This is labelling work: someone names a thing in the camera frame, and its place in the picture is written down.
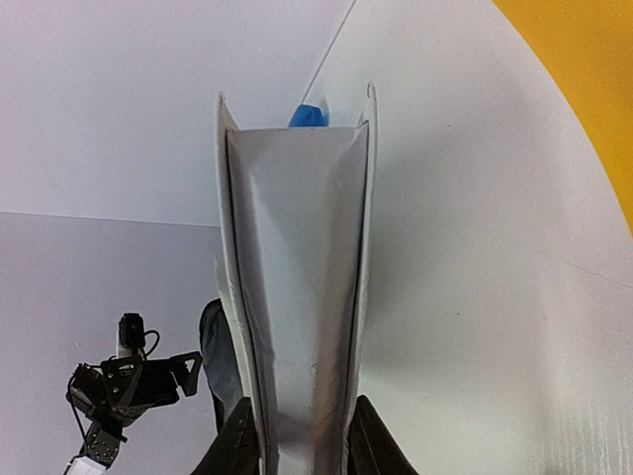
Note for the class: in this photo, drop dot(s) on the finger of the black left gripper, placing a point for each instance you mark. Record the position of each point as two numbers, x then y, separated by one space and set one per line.
186 369

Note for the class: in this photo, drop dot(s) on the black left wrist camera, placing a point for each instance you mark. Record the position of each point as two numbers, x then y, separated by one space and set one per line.
134 339

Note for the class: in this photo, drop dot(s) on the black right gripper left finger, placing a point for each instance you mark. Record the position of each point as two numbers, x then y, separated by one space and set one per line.
235 449

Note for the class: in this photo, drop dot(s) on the palm leaf cover book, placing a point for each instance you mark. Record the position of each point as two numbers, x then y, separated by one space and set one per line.
296 211

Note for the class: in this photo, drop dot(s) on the cream white backpack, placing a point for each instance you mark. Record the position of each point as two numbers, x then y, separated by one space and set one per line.
219 361

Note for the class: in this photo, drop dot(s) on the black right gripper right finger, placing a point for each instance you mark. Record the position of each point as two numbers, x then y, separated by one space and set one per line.
372 449

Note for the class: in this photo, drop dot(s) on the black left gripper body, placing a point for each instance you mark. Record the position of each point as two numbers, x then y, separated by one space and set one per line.
119 391

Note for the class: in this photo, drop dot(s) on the blue pencil case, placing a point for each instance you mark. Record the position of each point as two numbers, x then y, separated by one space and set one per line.
309 116

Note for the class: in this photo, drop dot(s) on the yellow paper folder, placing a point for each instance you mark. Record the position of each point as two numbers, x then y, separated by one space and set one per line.
586 46

